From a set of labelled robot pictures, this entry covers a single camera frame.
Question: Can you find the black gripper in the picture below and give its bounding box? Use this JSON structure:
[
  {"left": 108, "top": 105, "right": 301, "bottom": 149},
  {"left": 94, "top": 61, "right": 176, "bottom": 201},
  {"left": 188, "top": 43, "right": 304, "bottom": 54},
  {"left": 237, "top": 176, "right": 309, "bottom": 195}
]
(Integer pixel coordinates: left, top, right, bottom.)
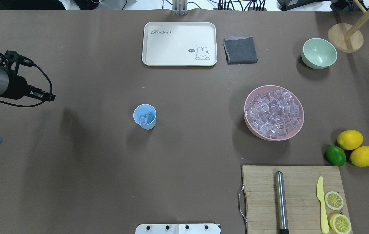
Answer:
[{"left": 0, "top": 51, "right": 56, "bottom": 102}]

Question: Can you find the ice cube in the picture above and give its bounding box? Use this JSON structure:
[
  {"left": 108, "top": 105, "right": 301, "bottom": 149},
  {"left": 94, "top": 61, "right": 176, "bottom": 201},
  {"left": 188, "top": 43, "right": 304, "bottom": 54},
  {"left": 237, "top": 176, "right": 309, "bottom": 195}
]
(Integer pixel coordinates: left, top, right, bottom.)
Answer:
[{"left": 138, "top": 113, "right": 154, "bottom": 125}]

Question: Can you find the light blue plastic cup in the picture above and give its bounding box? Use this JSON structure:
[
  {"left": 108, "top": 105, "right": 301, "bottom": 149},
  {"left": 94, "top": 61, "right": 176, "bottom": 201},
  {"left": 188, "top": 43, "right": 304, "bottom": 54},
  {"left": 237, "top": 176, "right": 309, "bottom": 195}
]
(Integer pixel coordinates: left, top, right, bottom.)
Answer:
[{"left": 133, "top": 104, "right": 157, "bottom": 130}]

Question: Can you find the pink bowl of ice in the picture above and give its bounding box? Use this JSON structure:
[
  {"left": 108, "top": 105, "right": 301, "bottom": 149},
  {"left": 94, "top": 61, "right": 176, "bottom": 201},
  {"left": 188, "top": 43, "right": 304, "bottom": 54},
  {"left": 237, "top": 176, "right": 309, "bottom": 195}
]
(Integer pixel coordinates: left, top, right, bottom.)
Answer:
[{"left": 243, "top": 85, "right": 305, "bottom": 142}]

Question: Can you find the cream rabbit tray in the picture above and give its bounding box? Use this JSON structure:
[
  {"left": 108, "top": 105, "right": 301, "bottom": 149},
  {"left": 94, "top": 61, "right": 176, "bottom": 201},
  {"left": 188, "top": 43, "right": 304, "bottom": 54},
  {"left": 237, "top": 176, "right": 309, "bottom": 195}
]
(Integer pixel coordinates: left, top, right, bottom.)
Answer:
[{"left": 142, "top": 22, "right": 218, "bottom": 67}]

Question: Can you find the grey folded cloth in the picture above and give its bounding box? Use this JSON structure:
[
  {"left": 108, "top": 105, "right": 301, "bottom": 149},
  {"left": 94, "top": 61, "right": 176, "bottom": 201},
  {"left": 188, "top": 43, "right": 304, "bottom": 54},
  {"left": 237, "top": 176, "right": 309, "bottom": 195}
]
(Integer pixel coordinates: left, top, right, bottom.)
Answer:
[{"left": 223, "top": 36, "right": 258, "bottom": 65}]

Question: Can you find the wooden cutting board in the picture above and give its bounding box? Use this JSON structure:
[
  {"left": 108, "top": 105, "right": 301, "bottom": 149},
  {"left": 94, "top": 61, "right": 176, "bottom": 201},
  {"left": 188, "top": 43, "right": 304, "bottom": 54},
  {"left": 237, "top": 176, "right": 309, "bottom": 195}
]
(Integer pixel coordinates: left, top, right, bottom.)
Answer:
[{"left": 241, "top": 165, "right": 346, "bottom": 234}]

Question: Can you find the steel cylinder tool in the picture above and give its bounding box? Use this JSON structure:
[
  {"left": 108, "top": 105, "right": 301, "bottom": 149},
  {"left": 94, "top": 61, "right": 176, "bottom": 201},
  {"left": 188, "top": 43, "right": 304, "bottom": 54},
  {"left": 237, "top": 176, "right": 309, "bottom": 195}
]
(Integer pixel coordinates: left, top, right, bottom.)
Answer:
[{"left": 274, "top": 171, "right": 290, "bottom": 234}]

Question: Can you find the mint green bowl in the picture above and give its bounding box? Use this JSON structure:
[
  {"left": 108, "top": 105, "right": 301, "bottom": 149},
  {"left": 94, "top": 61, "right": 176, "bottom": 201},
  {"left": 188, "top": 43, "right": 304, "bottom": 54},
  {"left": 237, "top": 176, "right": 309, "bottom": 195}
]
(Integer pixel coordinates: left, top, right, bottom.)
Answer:
[{"left": 301, "top": 38, "right": 337, "bottom": 70}]

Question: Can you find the yellow plastic knife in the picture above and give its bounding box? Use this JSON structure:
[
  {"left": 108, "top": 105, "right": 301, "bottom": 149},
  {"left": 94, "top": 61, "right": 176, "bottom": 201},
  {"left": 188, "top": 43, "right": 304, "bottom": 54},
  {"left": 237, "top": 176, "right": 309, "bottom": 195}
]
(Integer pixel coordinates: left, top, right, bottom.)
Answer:
[{"left": 316, "top": 176, "right": 329, "bottom": 234}]

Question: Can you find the green lime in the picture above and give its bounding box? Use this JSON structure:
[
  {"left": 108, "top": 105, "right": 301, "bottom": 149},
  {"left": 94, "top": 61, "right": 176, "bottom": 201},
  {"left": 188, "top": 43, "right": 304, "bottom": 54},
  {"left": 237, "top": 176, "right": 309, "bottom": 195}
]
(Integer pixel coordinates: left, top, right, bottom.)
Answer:
[{"left": 325, "top": 145, "right": 347, "bottom": 166}]

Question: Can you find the wooden stand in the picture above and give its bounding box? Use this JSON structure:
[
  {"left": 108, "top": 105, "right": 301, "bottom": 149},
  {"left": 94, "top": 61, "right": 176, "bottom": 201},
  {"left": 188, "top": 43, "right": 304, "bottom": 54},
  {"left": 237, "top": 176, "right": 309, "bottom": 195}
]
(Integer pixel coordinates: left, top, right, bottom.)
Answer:
[{"left": 328, "top": 0, "right": 369, "bottom": 53}]

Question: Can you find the lemon slice upper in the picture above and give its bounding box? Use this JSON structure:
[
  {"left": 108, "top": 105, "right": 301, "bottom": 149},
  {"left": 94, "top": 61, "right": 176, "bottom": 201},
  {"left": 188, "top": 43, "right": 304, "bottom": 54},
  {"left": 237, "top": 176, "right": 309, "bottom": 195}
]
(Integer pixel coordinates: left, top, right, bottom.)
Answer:
[{"left": 324, "top": 191, "right": 345, "bottom": 211}]

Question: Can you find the yellow lemon upper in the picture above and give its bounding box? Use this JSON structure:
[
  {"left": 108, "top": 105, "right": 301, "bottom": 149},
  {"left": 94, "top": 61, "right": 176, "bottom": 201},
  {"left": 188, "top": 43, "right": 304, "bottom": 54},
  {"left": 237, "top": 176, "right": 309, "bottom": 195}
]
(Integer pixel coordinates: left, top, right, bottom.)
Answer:
[{"left": 336, "top": 129, "right": 363, "bottom": 150}]

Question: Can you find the yellow lemon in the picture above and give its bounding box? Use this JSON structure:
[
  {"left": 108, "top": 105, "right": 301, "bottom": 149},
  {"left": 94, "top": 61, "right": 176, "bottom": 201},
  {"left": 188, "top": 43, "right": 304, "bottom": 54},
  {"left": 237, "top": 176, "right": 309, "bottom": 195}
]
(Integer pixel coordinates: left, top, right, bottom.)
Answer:
[
  {"left": 349, "top": 146, "right": 369, "bottom": 167},
  {"left": 336, "top": 129, "right": 363, "bottom": 150}
]

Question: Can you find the lemon half lower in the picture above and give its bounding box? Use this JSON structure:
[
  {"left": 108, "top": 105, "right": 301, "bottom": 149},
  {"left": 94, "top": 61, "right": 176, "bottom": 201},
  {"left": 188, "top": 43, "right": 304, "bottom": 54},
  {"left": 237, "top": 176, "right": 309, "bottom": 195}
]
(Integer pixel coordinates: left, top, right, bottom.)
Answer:
[{"left": 329, "top": 214, "right": 352, "bottom": 234}]

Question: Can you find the yellow lemon lower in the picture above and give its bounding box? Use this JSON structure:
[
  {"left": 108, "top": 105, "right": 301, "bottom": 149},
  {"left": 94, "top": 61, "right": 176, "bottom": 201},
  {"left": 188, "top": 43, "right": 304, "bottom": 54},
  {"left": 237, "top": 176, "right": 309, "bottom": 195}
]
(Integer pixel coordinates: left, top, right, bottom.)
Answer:
[{"left": 349, "top": 146, "right": 369, "bottom": 167}]

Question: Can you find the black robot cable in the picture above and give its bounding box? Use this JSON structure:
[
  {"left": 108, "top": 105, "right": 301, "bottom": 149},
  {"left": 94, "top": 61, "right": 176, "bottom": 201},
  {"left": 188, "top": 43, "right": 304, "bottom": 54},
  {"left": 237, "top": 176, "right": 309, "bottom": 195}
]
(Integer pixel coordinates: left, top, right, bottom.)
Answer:
[{"left": 0, "top": 63, "right": 53, "bottom": 108}]

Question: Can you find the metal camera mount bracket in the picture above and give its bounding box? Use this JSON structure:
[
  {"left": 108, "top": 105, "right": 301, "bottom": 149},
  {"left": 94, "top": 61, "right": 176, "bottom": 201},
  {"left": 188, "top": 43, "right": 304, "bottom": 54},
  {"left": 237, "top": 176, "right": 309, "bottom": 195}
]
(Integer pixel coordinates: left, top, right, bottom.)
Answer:
[{"left": 171, "top": 0, "right": 188, "bottom": 15}]

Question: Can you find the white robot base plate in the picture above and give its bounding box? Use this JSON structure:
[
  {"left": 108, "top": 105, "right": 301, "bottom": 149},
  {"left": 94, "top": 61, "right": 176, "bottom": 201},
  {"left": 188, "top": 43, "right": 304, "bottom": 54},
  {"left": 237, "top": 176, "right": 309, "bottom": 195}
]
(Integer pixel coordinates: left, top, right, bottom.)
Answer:
[{"left": 135, "top": 223, "right": 221, "bottom": 234}]

